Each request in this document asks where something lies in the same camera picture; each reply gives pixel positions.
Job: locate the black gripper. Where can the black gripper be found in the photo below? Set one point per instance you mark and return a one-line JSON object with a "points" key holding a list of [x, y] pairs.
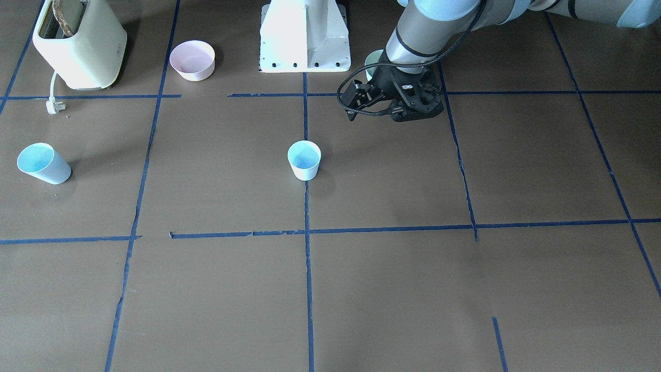
{"points": [[383, 81]]}

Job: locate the light blue cup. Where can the light blue cup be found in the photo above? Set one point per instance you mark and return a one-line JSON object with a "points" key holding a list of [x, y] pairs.
{"points": [[304, 157], [41, 161]]}

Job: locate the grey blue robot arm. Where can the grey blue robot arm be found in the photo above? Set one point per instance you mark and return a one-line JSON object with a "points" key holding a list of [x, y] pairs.
{"points": [[427, 31]]}

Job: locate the white toaster plug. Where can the white toaster plug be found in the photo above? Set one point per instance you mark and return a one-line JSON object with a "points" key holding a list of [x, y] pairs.
{"points": [[53, 107]]}

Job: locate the pink bowl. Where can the pink bowl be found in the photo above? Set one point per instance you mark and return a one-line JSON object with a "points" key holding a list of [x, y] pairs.
{"points": [[194, 60]]}

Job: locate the cream toaster with bread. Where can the cream toaster with bread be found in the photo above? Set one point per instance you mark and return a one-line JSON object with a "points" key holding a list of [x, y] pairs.
{"points": [[91, 57]]}

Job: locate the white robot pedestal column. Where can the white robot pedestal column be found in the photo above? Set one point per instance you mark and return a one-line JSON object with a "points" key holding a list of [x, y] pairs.
{"points": [[304, 36]]}

